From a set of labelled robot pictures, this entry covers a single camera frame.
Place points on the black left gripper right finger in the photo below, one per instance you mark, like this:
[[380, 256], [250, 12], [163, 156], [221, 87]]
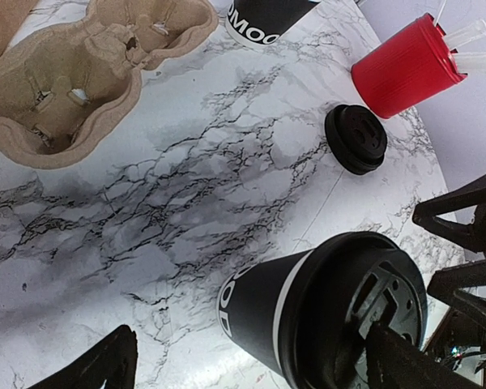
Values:
[[393, 362]]

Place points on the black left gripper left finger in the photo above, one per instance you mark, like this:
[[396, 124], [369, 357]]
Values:
[[111, 363]]

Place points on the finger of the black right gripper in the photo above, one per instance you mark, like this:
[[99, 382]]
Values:
[[458, 216], [453, 286]]

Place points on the black takeout coffee cup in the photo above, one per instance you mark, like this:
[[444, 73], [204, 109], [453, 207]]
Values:
[[306, 316]]

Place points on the black coffee cup lid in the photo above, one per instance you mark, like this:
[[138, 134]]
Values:
[[356, 138]]

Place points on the white plastic utensil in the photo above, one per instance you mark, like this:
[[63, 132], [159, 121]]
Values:
[[455, 15]]

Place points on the red utensil holder cup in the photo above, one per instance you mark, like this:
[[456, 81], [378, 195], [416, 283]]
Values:
[[410, 67]]

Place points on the brown cardboard cup carrier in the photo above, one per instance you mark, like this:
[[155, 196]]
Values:
[[66, 87]]

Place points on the stack of black paper cups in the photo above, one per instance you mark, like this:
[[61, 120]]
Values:
[[257, 24]]

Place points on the brown paper bag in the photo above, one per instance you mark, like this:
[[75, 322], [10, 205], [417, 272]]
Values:
[[12, 15]]

